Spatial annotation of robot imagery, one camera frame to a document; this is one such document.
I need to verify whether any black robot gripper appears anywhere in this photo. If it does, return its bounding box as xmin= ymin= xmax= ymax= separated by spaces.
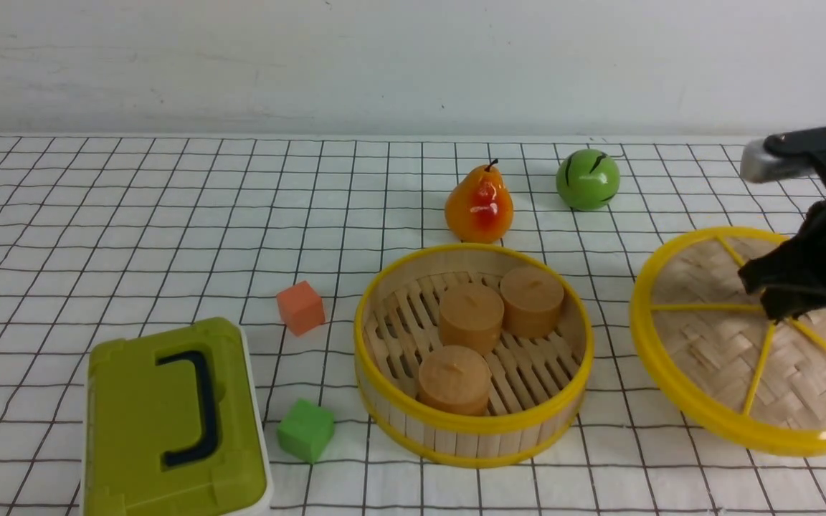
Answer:
xmin=738 ymin=199 xmax=826 ymax=321

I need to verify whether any yellow woven bamboo steamer lid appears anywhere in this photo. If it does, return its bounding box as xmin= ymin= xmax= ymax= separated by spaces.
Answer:
xmin=630 ymin=226 xmax=826 ymax=457

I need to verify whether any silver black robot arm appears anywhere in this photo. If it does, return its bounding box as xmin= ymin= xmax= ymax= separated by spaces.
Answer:
xmin=738 ymin=126 xmax=826 ymax=321

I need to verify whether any yellow bamboo steamer basket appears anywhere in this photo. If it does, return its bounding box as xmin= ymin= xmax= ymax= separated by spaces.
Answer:
xmin=353 ymin=244 xmax=594 ymax=468

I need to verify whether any green toy apple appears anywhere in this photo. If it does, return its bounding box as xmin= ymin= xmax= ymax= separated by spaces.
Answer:
xmin=555 ymin=149 xmax=622 ymax=211

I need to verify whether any tan bun back right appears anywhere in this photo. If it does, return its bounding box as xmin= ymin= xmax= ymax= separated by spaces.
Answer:
xmin=499 ymin=267 xmax=565 ymax=339

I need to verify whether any tan bun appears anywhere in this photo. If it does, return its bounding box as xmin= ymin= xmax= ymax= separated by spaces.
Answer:
xmin=438 ymin=283 xmax=505 ymax=356
xmin=417 ymin=345 xmax=492 ymax=417
xmin=499 ymin=267 xmax=565 ymax=339

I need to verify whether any orange red toy pear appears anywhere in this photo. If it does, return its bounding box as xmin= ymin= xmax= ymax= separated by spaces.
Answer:
xmin=445 ymin=159 xmax=514 ymax=244

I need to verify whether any tan bun back left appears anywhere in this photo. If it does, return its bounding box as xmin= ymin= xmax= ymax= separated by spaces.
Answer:
xmin=438 ymin=283 xmax=505 ymax=356

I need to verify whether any tan bun front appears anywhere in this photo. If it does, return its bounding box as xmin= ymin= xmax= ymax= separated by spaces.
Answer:
xmin=417 ymin=345 xmax=492 ymax=417

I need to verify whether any orange foam cube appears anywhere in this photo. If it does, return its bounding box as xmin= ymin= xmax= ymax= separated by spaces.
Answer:
xmin=276 ymin=281 xmax=326 ymax=336

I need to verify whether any green foam cube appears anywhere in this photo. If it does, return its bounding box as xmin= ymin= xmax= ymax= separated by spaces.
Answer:
xmin=277 ymin=398 xmax=336 ymax=464

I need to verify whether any olive green lidded box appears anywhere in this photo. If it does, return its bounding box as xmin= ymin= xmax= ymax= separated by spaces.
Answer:
xmin=80 ymin=317 xmax=273 ymax=515

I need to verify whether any white black grid tablecloth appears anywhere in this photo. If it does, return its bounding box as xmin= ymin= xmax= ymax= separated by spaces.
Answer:
xmin=0 ymin=136 xmax=826 ymax=515

